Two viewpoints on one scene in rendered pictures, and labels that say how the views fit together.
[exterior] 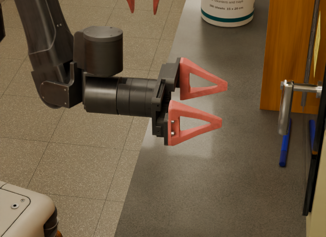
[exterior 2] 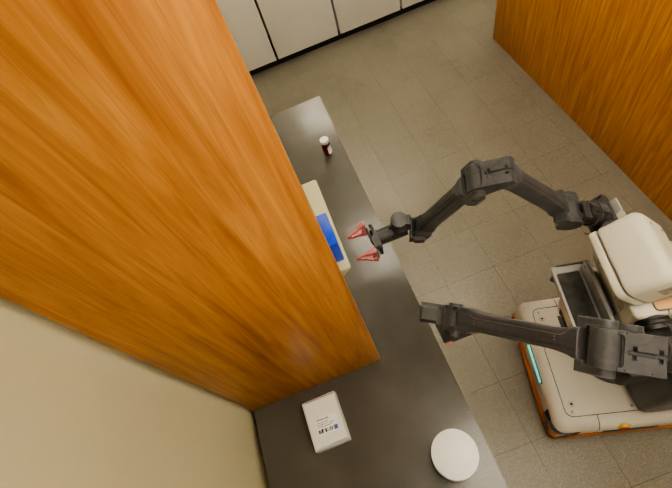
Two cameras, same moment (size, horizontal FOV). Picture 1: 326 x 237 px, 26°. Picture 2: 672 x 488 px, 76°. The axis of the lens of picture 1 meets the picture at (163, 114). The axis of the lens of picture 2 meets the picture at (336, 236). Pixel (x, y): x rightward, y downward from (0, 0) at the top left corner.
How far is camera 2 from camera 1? 180 cm
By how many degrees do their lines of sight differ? 88
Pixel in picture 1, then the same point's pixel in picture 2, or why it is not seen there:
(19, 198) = (575, 412)
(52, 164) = not seen: outside the picture
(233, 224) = (353, 272)
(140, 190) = (396, 269)
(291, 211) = not seen: hidden behind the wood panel
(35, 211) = (556, 408)
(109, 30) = (397, 221)
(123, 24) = not seen: outside the picture
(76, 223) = (566, 474)
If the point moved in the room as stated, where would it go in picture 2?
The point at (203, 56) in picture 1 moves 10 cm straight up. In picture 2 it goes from (435, 389) to (434, 382)
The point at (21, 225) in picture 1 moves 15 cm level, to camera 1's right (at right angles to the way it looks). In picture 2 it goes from (552, 392) to (524, 409)
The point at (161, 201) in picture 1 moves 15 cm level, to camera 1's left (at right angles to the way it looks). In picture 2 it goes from (385, 268) to (417, 249)
